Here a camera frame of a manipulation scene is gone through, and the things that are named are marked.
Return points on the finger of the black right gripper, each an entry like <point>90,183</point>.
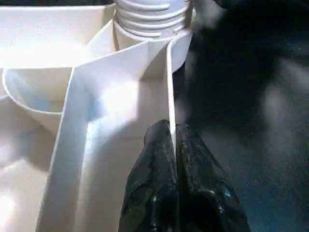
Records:
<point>231,3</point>

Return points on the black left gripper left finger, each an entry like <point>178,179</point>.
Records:
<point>152,188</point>

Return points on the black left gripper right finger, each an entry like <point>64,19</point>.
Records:
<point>207,193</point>

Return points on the white plastic table leg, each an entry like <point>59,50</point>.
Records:
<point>152,17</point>

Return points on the white plastic table top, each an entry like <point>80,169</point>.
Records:
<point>58,96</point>

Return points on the black plastic mat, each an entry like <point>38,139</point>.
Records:
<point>251,121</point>

